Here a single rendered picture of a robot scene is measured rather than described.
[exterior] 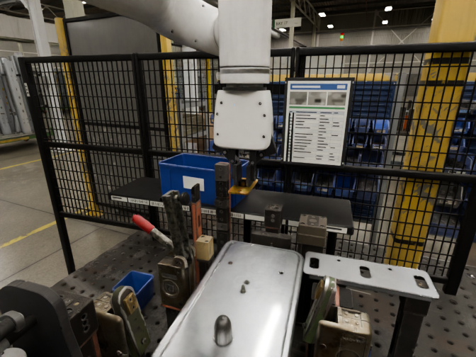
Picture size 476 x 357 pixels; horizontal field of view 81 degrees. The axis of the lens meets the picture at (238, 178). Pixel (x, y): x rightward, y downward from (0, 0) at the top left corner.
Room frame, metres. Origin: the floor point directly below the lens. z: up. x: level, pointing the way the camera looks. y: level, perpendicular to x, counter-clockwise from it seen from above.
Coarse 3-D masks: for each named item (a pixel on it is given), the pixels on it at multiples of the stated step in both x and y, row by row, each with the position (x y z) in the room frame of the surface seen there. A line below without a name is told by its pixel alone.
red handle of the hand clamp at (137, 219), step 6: (132, 216) 0.58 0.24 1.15; (138, 216) 0.58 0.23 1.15; (138, 222) 0.57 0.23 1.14; (144, 222) 0.57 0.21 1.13; (144, 228) 0.56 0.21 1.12; (150, 228) 0.56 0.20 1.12; (150, 234) 0.56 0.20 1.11; (156, 234) 0.56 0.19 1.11; (162, 234) 0.57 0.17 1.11; (162, 240) 0.55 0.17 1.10; (168, 240) 0.56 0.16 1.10; (168, 246) 0.55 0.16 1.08; (174, 252) 0.55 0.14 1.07; (186, 252) 0.55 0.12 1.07; (186, 258) 0.54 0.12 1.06
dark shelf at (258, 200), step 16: (112, 192) 1.02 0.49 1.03; (128, 192) 1.02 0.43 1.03; (144, 192) 1.02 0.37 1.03; (160, 192) 1.02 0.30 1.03; (256, 192) 1.02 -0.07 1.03; (272, 192) 1.02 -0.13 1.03; (208, 208) 0.88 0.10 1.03; (240, 208) 0.87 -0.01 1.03; (256, 208) 0.87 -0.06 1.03; (288, 208) 0.87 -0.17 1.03; (304, 208) 0.87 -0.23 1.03; (320, 208) 0.87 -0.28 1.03; (336, 208) 0.87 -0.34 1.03; (288, 224) 0.80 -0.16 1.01; (336, 224) 0.76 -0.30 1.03; (352, 224) 0.76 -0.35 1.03
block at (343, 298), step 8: (312, 288) 0.54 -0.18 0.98; (336, 288) 0.54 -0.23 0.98; (344, 288) 0.54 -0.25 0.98; (312, 296) 0.51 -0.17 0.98; (336, 296) 0.51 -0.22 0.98; (344, 296) 0.51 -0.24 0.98; (312, 304) 0.50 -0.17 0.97; (336, 304) 0.49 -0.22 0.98; (344, 304) 0.49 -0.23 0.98; (352, 304) 0.49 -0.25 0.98; (312, 344) 0.50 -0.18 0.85; (312, 352) 0.50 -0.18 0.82
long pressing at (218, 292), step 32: (224, 256) 0.63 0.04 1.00; (256, 256) 0.63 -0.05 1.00; (288, 256) 0.63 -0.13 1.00; (224, 288) 0.51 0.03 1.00; (256, 288) 0.51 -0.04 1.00; (288, 288) 0.51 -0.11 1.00; (192, 320) 0.42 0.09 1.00; (256, 320) 0.42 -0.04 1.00; (288, 320) 0.43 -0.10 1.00; (160, 352) 0.35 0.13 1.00; (192, 352) 0.36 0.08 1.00; (224, 352) 0.36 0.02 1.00; (256, 352) 0.36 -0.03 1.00; (288, 352) 0.36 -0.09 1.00
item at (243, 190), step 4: (240, 180) 0.50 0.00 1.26; (244, 180) 0.51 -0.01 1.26; (256, 180) 0.53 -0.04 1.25; (240, 184) 0.49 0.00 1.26; (244, 184) 0.49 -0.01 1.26; (252, 184) 0.50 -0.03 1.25; (232, 188) 0.48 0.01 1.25; (236, 188) 0.48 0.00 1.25; (240, 188) 0.48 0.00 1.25; (244, 188) 0.48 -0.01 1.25; (248, 188) 0.48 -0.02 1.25; (252, 188) 0.49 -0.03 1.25; (228, 192) 0.47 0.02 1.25; (232, 192) 0.46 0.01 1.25; (236, 192) 0.46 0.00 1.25; (240, 192) 0.46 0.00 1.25; (244, 192) 0.46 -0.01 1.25; (248, 192) 0.46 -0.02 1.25
